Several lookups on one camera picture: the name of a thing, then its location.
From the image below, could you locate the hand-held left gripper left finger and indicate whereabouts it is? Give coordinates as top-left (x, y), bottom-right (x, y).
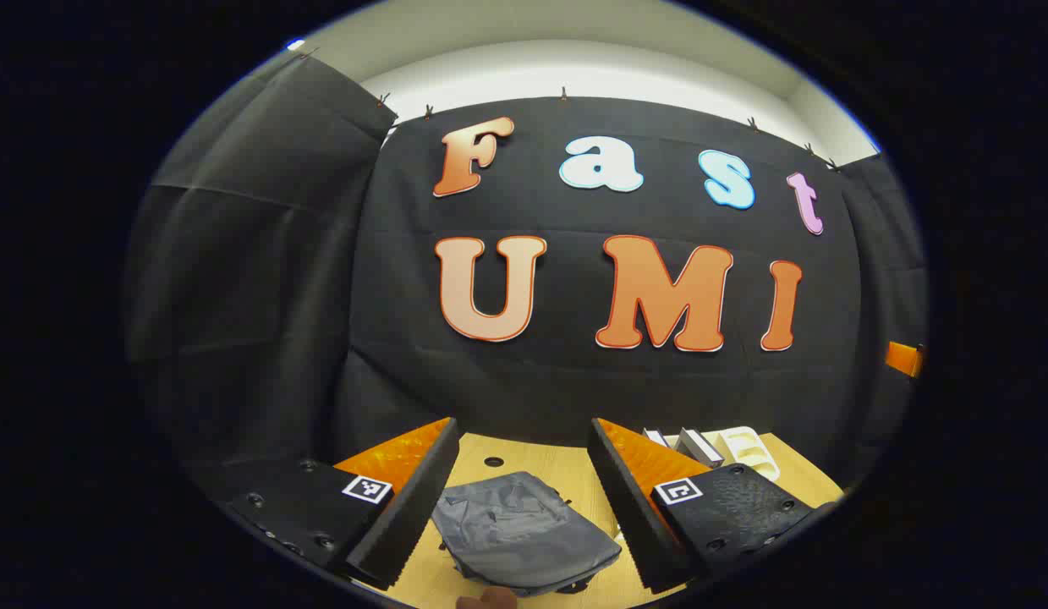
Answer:
top-left (223, 417), bottom-right (461, 590)

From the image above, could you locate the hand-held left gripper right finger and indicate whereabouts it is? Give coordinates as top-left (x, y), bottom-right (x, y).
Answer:
top-left (587, 417), bottom-right (837, 595)

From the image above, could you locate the grey cover book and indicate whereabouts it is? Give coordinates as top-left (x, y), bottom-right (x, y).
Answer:
top-left (674, 427), bottom-right (726, 468)

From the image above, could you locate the grey schoolbag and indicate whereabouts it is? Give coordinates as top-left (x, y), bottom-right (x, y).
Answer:
top-left (431, 472), bottom-right (623, 597)

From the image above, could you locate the white bookshelf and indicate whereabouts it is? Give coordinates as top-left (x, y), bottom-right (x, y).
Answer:
top-left (642, 425), bottom-right (782, 483)

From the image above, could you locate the black backdrop cloth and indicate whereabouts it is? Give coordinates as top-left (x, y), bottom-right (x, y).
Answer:
top-left (122, 51), bottom-right (926, 508)

